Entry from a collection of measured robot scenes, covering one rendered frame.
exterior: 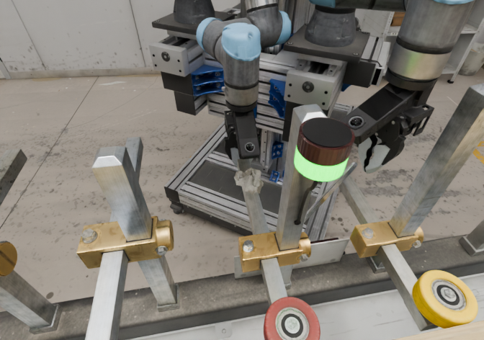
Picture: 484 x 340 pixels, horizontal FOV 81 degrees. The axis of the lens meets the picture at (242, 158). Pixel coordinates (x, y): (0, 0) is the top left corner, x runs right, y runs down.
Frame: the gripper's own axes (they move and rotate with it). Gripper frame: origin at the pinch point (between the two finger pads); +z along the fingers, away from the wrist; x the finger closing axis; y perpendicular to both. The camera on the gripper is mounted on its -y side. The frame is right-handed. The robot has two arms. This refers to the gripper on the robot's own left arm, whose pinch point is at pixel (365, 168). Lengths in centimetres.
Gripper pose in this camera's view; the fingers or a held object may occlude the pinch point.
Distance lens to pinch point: 62.0
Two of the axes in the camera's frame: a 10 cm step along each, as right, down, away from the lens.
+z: 0.0, 7.4, 6.7
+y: 8.7, -3.4, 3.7
